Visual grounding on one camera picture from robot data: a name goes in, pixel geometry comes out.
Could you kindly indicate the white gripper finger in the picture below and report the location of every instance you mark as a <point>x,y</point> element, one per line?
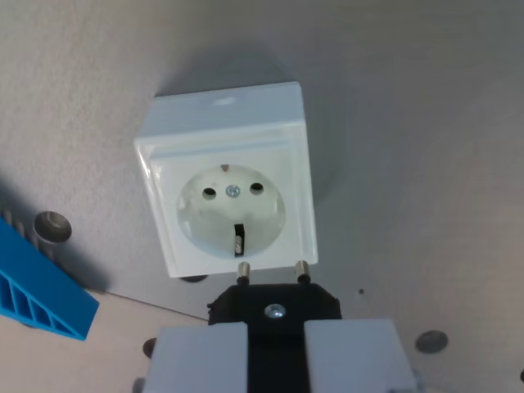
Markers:
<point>356,356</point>
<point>200,360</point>

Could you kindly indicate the black two-pin power plug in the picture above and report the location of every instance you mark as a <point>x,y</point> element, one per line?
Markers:
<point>276,327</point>

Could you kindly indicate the blue ribbed plastic wedge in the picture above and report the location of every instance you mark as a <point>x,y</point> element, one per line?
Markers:
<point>37,282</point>

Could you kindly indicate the white wall socket box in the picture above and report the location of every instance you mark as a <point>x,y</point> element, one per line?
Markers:
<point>229,131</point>

